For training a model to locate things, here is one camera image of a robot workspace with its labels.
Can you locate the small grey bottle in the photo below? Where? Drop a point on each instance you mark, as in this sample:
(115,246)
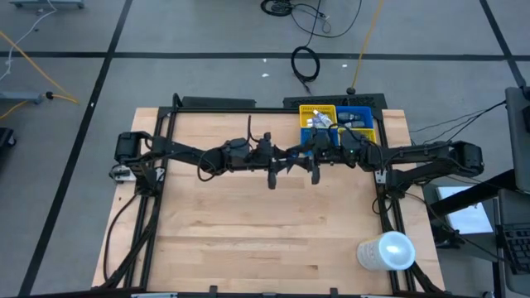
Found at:
(350,116)

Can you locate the black keyboard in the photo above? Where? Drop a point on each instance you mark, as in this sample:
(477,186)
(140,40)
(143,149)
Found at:
(517,248)

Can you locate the white plastic canister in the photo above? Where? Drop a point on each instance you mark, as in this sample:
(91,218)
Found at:
(387,250)

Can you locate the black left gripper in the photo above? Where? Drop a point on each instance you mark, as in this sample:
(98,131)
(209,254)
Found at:
(263,157)

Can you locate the small white toothpaste tube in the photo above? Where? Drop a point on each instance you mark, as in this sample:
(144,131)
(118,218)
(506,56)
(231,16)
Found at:
(310,122)
(323,118)
(321,123)

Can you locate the dark blue sachet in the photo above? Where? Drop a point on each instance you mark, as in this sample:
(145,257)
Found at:
(294,155)

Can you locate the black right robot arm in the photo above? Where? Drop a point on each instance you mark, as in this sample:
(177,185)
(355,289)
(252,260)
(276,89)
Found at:
(422,159)

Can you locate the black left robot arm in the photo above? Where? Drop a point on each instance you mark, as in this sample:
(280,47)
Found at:
(178,151)

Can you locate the black caster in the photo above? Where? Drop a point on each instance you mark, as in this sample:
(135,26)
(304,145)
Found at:
(6,136)

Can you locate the grey desk panel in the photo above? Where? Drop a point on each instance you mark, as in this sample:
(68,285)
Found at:
(519,136)

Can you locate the black metal beam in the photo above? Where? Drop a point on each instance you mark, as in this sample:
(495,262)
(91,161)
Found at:
(476,194)

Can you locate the blue plastic basket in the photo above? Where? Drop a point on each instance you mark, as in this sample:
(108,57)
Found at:
(304,134)
(368,111)

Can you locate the black curved frame clamp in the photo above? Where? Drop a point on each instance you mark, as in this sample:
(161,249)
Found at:
(176,99)

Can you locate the black table edge clip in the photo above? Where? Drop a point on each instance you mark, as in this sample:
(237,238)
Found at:
(333,291)
(213,290)

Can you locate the black aluminium table frame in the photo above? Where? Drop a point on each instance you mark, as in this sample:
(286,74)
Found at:
(232,110)

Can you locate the black rectangular block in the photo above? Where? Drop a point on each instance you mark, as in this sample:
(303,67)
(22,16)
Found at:
(219,102)

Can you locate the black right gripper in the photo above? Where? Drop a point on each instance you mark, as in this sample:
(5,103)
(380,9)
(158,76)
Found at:
(329,153)

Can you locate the white sheet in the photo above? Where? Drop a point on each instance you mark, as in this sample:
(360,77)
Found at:
(468,215)

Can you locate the black perforated plate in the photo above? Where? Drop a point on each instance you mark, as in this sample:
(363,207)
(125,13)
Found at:
(331,100)

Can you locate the dark grey electric shaver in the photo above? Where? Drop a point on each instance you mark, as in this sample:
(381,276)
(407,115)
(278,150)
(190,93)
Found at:
(355,124)

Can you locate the grey metal floor bar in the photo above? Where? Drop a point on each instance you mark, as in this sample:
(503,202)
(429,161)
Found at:
(20,97)
(45,4)

